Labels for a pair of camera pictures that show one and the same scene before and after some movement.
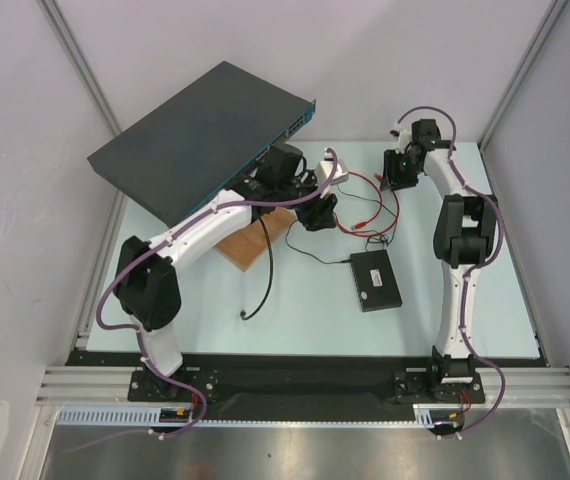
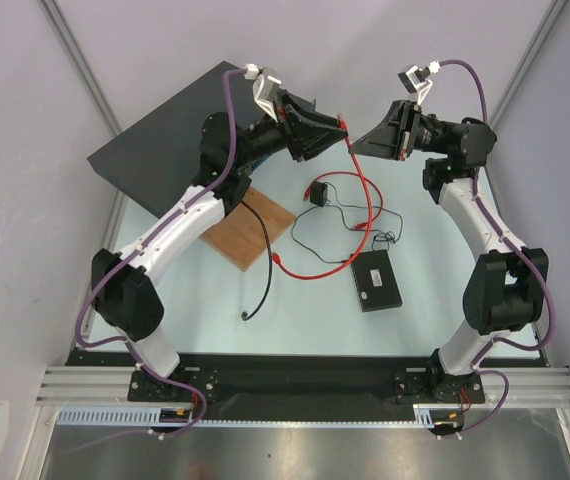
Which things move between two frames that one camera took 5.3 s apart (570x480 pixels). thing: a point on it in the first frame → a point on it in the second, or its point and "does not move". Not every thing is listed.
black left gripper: (318, 216) → (305, 132)
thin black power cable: (373, 238) → (336, 205)
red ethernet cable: (364, 223) → (363, 245)
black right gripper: (395, 170) → (409, 130)
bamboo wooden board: (245, 245) does not move
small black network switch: (375, 281) does not move
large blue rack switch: (204, 142) does not move
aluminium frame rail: (525, 387) does not move
